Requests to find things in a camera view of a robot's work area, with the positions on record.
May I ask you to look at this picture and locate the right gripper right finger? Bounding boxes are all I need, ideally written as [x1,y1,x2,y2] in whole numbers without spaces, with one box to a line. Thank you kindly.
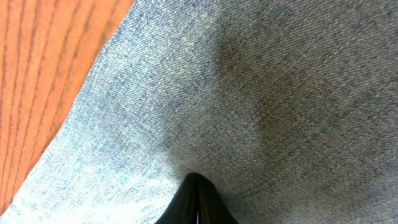
[197,174,238,224]

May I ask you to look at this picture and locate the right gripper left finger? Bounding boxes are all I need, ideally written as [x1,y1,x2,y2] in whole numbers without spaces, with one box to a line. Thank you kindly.
[155,173,198,224]

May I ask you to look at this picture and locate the light blue denim jeans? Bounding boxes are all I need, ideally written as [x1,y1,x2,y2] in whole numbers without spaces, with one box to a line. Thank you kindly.
[1,0,397,223]

